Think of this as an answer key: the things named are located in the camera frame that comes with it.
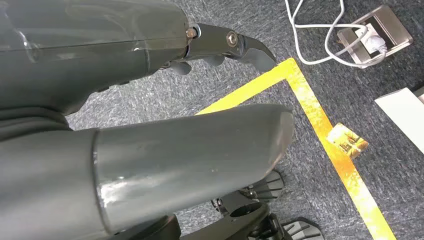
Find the yellow printed card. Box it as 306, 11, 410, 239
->
326, 122, 370, 160

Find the robot left arm ribbed sleeve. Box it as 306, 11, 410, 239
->
0, 107, 73, 143

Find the black robot foot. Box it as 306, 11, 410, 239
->
109, 168, 326, 240

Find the yellow floor tape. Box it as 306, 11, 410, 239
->
196, 57, 398, 240

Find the white power plug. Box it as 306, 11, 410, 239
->
355, 22, 389, 57

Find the metal floor socket box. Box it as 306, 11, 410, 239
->
336, 4, 415, 69

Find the white flat board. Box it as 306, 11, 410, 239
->
374, 82, 424, 155

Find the white cable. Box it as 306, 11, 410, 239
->
284, 0, 369, 66
323, 0, 388, 69

